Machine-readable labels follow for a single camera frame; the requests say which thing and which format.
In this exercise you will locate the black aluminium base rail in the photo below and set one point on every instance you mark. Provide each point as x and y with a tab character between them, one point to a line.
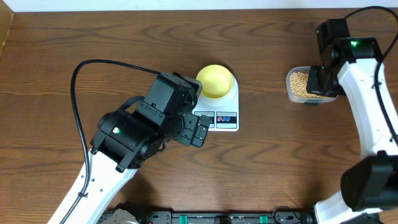
129	213

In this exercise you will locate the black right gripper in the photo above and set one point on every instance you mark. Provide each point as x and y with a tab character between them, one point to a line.
312	85

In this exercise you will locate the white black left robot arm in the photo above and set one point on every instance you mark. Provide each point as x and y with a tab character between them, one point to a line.
136	131

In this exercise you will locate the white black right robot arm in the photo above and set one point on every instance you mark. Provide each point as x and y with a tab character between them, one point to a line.
352	67

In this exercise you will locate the pale yellow plastic bowl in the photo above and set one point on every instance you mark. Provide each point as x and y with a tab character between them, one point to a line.
217	81

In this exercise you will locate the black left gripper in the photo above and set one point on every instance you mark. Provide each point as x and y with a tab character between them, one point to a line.
188	135

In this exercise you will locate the clear plastic soybean container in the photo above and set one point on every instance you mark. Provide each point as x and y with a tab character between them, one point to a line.
296	99

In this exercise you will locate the pile of soybeans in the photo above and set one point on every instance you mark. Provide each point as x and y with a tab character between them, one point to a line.
298	83

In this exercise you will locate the white digital kitchen scale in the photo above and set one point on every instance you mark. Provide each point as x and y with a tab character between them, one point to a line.
223	112

